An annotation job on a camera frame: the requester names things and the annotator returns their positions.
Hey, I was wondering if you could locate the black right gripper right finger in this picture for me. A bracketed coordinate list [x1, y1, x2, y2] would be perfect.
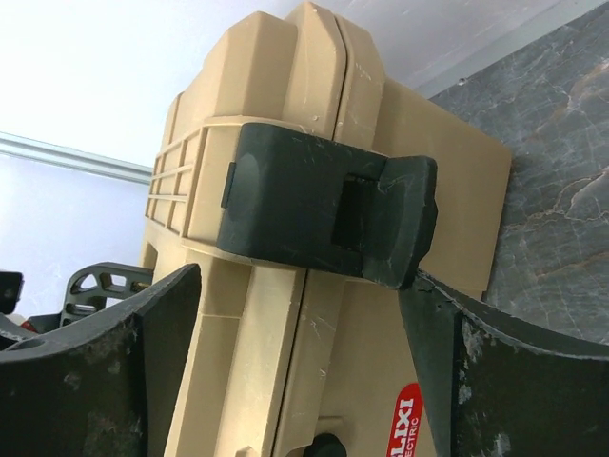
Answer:
[399, 272, 608, 456]

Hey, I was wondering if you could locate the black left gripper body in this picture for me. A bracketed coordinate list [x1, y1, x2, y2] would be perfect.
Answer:
[1, 270, 60, 345]

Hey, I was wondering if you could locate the aluminium corner frame profile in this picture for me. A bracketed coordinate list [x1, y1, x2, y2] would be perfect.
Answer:
[1, 132, 152, 185]

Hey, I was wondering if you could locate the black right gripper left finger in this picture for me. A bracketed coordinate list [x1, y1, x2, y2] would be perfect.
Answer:
[1, 264, 200, 456]

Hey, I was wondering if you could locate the tan plastic tool box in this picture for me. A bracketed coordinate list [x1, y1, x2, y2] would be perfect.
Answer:
[142, 2, 511, 456]

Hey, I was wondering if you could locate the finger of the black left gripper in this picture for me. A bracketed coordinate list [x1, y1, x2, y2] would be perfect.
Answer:
[59, 262, 153, 327]

